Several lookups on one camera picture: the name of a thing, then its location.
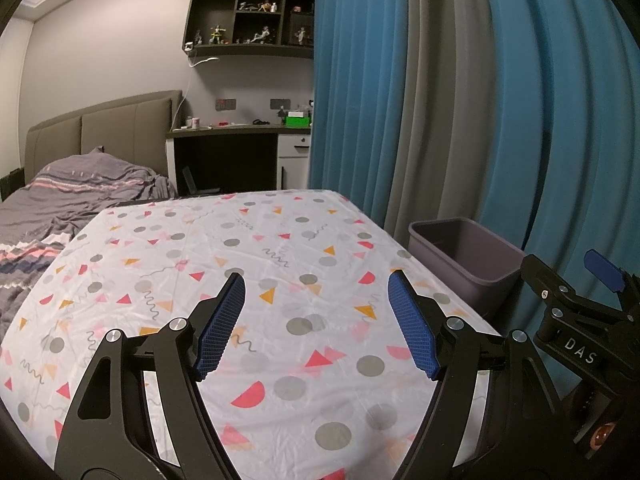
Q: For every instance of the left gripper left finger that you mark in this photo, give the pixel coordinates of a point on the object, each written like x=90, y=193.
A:
x=107, y=433

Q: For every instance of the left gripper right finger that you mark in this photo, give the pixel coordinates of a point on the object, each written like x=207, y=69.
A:
x=523, y=434

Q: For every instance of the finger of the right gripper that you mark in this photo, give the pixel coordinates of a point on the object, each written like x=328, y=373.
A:
x=611, y=276

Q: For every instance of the grey plastic trash bin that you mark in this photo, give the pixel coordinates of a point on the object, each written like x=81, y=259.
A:
x=482, y=268

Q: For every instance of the blue curtain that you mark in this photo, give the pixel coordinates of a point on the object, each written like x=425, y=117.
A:
x=521, y=114

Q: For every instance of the patterned white table cloth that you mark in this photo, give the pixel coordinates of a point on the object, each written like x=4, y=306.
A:
x=316, y=381

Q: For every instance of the grey curtain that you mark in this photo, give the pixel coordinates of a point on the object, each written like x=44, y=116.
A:
x=447, y=121

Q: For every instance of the grey striped duvet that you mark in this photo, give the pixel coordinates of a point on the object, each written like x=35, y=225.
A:
x=40, y=219

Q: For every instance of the dark desk with drawers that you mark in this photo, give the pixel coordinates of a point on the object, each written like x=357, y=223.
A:
x=236, y=159

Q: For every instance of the black bedside table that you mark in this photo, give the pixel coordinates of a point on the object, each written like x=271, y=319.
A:
x=12, y=182

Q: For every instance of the grey upholstered headboard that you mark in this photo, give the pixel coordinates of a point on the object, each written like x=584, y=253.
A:
x=132, y=129

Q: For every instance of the green box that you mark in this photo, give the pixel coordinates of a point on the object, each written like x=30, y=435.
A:
x=297, y=120

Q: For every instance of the dark wall shelf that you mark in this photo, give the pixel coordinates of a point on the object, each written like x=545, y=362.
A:
x=283, y=28

